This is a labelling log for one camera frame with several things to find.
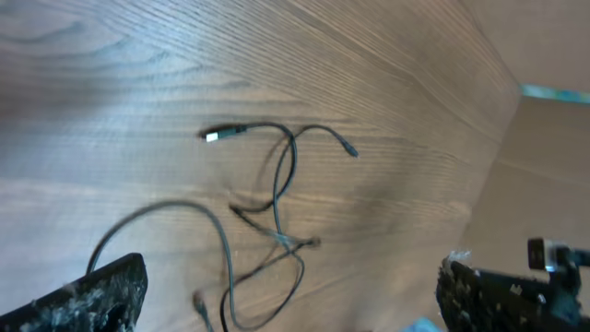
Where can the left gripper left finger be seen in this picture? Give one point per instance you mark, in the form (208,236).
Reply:
(107,299)

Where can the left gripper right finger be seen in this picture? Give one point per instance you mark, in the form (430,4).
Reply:
(475,300)

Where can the black cable silver plugs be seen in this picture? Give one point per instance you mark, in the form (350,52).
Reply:
(561,261)

